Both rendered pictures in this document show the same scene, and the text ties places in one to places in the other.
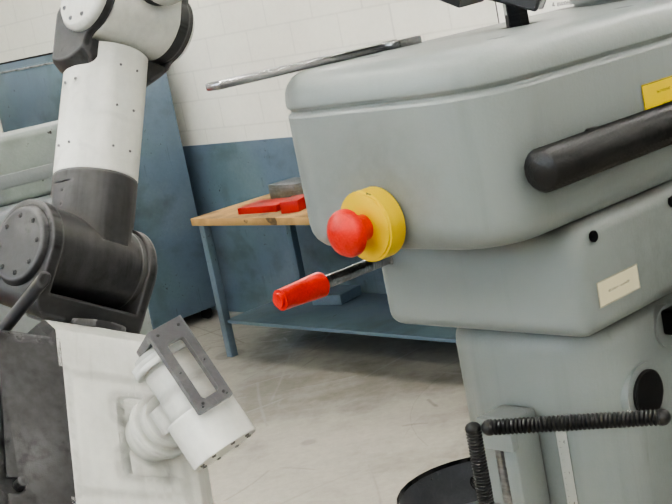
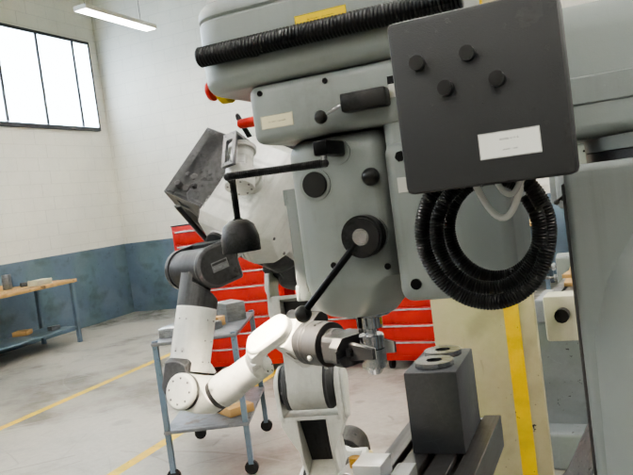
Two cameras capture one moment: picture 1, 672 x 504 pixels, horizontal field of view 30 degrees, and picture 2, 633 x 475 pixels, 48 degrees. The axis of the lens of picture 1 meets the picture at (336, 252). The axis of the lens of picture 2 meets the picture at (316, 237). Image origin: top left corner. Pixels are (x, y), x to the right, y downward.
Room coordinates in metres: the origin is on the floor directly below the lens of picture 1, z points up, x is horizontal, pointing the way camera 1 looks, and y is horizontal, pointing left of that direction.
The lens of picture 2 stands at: (0.54, -1.35, 1.52)
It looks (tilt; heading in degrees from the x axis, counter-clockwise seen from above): 3 degrees down; 64
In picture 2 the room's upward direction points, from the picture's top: 8 degrees counter-clockwise
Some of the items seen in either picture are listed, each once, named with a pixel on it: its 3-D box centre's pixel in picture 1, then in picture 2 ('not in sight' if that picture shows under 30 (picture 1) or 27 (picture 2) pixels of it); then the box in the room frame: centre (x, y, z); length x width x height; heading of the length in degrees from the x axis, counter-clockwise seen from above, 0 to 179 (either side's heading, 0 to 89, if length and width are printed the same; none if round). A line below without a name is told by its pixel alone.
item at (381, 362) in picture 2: not in sight; (373, 352); (1.17, -0.21, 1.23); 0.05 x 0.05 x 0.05
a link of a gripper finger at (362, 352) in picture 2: not in sight; (361, 352); (1.14, -0.21, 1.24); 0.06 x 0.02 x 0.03; 106
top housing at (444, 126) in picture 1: (542, 107); (340, 34); (1.18, -0.22, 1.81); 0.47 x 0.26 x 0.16; 131
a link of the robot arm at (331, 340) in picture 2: not in sight; (338, 346); (1.15, -0.12, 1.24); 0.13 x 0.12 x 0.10; 16
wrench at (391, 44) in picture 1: (315, 61); not in sight; (1.14, -0.02, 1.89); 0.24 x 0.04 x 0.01; 132
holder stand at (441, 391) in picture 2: not in sight; (443, 396); (1.49, 0.05, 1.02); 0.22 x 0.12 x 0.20; 43
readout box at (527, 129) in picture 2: not in sight; (482, 98); (1.12, -0.65, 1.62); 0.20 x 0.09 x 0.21; 131
